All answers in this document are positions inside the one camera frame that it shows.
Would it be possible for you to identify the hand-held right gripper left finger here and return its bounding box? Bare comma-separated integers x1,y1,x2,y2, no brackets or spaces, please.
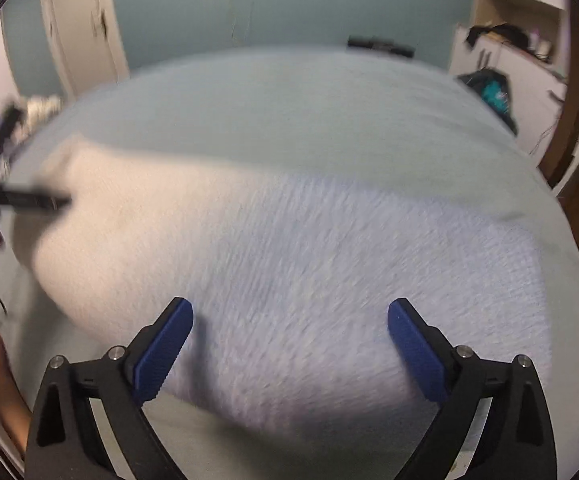
25,298,193,480

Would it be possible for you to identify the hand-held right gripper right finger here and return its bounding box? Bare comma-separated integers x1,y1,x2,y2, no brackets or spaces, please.
388,298,557,480

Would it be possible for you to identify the light blue knit towel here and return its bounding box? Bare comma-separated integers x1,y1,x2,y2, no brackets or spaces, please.
12,135,555,441

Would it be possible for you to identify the person's left forearm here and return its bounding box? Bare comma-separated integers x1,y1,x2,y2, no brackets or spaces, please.
0,334,34,458

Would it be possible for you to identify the patterned crumpled cloth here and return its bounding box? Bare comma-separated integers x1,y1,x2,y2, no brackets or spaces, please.
19,94,65,128

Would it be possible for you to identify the white wardrobe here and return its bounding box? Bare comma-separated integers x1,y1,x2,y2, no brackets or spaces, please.
39,0,131,102

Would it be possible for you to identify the teal and black bag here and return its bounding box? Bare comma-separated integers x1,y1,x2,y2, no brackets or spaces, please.
457,69,519,136

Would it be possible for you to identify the bed with pale green sheet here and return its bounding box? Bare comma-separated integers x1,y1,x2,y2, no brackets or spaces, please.
0,45,579,480

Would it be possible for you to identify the black flat device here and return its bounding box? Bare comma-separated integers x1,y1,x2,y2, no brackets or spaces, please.
347,35,416,59

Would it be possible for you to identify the brown wooden door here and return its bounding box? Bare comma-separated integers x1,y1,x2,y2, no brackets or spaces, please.
538,0,579,198

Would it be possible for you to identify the white shelf unit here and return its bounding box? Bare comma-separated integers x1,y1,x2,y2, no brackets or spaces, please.
448,0,573,158

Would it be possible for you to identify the dark clothing pile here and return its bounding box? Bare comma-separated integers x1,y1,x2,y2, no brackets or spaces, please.
464,22,531,52

